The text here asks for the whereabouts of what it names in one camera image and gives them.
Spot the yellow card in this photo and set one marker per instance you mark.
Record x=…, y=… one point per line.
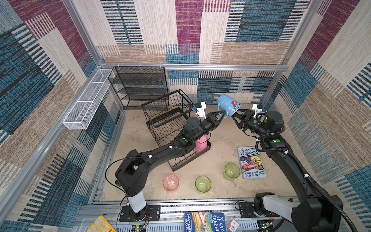
x=100, y=225

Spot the green transparent glass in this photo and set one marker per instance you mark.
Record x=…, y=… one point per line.
x=203, y=184
x=231, y=171

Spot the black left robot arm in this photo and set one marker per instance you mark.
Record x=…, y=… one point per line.
x=133, y=172

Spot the small clear plastic packet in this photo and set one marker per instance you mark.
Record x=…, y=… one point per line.
x=233, y=225

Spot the white mesh wall basket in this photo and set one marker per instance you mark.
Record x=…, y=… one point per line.
x=83, y=111

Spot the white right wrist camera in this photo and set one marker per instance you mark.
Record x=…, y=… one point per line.
x=258, y=109

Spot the pink transparent glass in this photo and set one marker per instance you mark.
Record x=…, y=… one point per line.
x=170, y=182

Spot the black mesh shelf unit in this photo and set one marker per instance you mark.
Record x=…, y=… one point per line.
x=137, y=85

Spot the pink plastic cup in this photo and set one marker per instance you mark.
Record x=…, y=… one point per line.
x=201, y=144

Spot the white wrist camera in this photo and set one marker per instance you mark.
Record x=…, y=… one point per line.
x=200, y=108
x=258, y=109

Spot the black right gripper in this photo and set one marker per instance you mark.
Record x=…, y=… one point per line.
x=243, y=118

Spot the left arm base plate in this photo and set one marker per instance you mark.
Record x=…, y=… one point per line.
x=149, y=212

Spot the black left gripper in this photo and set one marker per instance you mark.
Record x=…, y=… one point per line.
x=212, y=121

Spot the blue treehouse book front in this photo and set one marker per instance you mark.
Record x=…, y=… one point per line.
x=204, y=222

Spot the treehouse book on table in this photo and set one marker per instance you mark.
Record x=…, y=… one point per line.
x=251, y=163

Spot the blue ceramic mug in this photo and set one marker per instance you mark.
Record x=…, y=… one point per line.
x=228, y=104

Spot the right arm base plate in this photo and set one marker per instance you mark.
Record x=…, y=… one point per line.
x=246, y=209

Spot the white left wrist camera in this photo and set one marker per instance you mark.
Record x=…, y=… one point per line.
x=200, y=108

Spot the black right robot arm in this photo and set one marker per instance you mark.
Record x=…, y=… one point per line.
x=316, y=211

